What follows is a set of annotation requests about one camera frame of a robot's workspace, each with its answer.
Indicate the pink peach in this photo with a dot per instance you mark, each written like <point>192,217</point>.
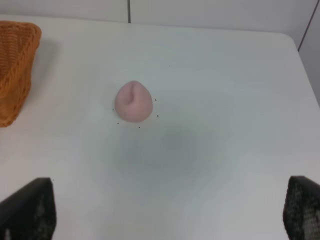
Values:
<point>133,102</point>

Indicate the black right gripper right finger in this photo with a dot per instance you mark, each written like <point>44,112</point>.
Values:
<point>301,212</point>

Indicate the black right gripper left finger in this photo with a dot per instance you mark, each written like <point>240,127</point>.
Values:
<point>30,212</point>

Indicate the orange wicker basket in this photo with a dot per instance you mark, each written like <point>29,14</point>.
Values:
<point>19,42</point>

